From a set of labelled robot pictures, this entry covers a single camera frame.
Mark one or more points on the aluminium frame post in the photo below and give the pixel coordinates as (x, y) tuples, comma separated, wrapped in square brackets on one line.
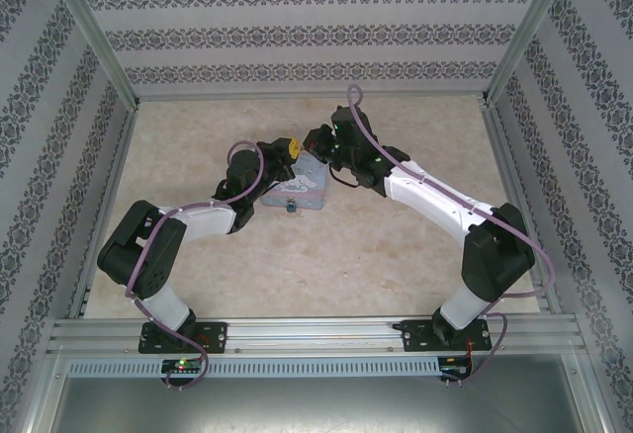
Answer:
[(94, 32), (529, 32)]

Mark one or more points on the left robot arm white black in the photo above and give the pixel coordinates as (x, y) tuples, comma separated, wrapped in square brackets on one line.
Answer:
[(165, 299)]

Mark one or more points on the left controller circuit board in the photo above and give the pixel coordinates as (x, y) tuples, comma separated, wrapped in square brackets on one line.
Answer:
[(183, 366)]

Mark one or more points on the grey sheet metal panel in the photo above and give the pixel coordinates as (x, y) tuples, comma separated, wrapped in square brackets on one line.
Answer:
[(316, 406)]

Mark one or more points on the aluminium mounting rail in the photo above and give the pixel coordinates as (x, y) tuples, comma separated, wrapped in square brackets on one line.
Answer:
[(311, 334)]

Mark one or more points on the controller circuit board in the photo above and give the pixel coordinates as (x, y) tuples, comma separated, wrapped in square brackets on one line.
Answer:
[(183, 366), (456, 365)]

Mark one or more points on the aluminium side rail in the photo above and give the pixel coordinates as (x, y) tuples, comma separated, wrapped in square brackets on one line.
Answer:
[(519, 205), (106, 205)]

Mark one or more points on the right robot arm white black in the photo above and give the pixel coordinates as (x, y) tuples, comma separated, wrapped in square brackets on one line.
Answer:
[(430, 196)]

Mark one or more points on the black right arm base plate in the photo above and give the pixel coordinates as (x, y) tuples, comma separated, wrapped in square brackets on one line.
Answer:
[(418, 336)]

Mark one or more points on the blue cartoon print box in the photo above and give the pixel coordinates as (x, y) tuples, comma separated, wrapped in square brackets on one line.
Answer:
[(309, 183)]

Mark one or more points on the right controller circuit board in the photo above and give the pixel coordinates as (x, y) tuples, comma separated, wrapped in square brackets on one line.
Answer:
[(456, 365)]

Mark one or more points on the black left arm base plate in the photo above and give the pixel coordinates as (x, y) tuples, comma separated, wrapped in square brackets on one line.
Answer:
[(212, 336)]

